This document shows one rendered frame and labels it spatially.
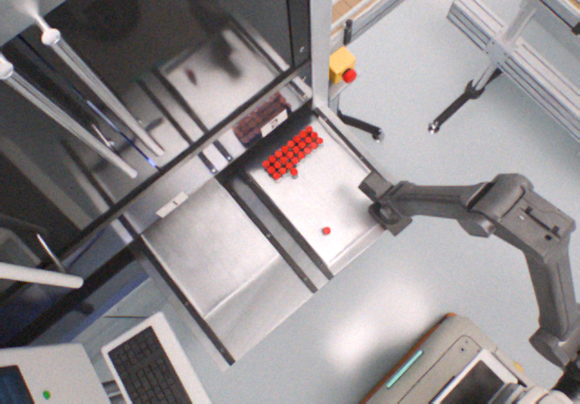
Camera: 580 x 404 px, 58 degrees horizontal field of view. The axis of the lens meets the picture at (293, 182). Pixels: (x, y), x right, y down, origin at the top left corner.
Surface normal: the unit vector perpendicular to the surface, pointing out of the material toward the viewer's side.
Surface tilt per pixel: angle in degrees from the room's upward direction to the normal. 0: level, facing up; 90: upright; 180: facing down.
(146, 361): 0
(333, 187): 0
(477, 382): 0
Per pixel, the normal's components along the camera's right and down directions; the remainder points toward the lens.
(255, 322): -0.04, -0.25
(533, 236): -0.19, -0.41
